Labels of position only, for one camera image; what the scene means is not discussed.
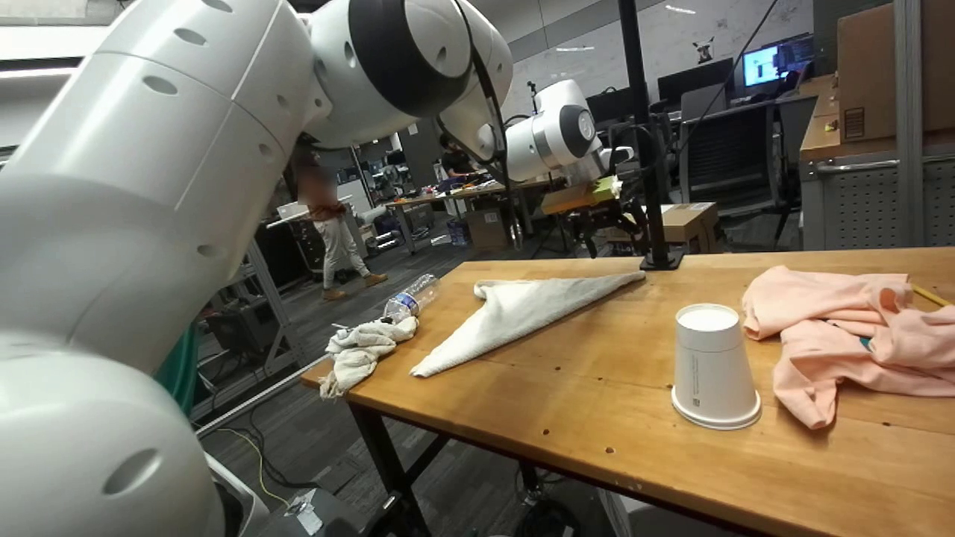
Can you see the peach pink cloth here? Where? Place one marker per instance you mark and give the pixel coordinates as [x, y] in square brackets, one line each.
[857, 329]

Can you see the white towel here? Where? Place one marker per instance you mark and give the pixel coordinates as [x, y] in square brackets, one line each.
[516, 308]

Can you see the white paper cup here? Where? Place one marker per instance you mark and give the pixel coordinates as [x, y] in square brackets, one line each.
[710, 370]

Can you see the computer monitor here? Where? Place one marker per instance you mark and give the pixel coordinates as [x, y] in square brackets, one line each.
[773, 62]

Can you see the crumpled white rag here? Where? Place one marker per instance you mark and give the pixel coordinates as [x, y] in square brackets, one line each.
[357, 349]

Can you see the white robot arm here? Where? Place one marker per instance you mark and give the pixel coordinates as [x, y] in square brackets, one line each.
[137, 192]

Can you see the cardboard box on floor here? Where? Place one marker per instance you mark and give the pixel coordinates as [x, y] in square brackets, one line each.
[688, 222]

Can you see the large cardboard box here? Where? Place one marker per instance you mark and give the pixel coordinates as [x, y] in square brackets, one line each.
[866, 70]

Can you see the walking person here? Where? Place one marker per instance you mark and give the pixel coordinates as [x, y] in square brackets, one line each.
[328, 217]

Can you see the black vertical pole stand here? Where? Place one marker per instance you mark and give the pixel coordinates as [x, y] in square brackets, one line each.
[661, 258]

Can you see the clear plastic water bottle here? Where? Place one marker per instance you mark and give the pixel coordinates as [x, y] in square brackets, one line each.
[409, 299]

